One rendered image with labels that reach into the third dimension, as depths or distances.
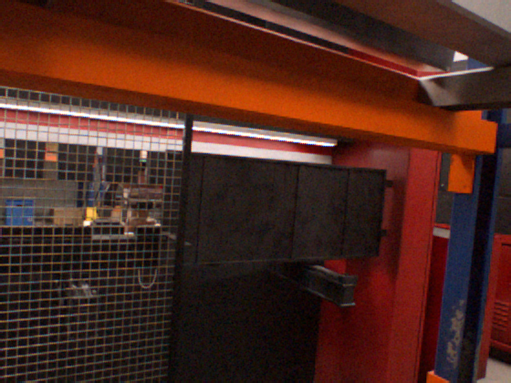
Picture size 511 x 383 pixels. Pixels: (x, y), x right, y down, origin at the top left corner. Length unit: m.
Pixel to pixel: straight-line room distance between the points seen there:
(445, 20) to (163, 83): 0.17
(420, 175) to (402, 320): 0.74
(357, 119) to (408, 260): 1.92
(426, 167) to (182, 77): 2.05
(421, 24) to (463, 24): 0.02
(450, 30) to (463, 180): 0.26
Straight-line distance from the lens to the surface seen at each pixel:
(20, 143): 1.93
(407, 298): 2.30
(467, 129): 0.47
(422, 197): 2.24
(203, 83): 0.25
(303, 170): 1.80
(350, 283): 1.83
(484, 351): 3.02
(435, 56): 0.39
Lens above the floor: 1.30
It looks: 3 degrees down
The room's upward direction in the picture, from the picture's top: 5 degrees clockwise
